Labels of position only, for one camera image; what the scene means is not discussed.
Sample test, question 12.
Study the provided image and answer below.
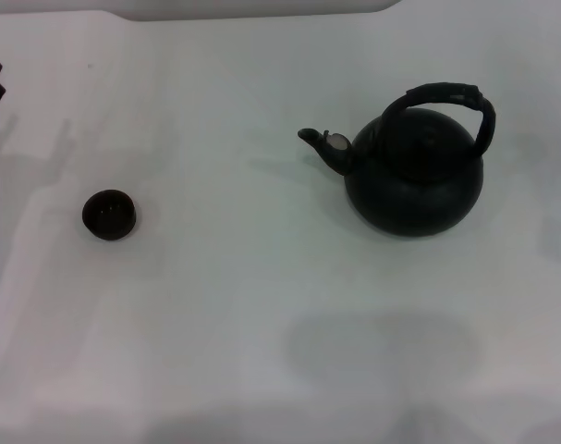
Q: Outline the small dark teacup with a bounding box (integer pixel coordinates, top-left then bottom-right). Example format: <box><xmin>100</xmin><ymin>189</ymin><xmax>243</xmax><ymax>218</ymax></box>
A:
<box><xmin>81</xmin><ymin>188</ymin><xmax>139</xmax><ymax>241</ymax></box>

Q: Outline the black round teapot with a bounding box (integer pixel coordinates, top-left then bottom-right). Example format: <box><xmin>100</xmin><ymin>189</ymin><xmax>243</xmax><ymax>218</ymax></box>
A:
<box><xmin>297</xmin><ymin>81</ymin><xmax>497</xmax><ymax>239</ymax></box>

